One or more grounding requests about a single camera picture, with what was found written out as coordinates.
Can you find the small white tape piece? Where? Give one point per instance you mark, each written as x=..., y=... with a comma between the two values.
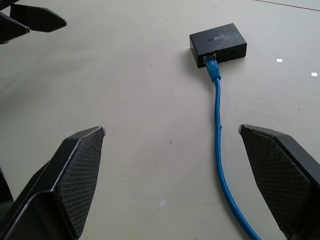
x=314, y=74
x=279, y=60
x=162, y=204

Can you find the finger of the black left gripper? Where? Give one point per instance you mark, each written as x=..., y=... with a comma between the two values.
x=40, y=18
x=11, y=28

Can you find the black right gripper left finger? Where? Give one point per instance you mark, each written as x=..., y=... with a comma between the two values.
x=75, y=180

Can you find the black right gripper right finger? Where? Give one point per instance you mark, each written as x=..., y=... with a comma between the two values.
x=282, y=170

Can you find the black network switch box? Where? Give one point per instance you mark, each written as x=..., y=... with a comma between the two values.
x=220, y=40

